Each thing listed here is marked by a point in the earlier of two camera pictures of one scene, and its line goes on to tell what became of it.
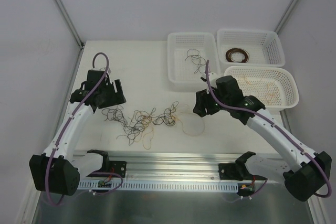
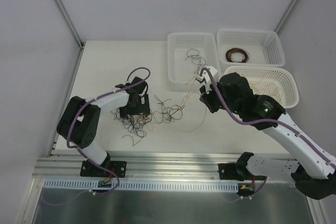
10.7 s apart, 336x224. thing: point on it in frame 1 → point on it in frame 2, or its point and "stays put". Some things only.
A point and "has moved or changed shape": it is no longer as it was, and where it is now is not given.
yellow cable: [195, 135] → [205, 115]
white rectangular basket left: [187, 54] stays put
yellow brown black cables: [141, 125] has moved or changed shape
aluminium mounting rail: [180, 166] stays put
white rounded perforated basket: [274, 85] stays put
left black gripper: [113, 94] → [136, 109]
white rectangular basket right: [244, 47] stays put
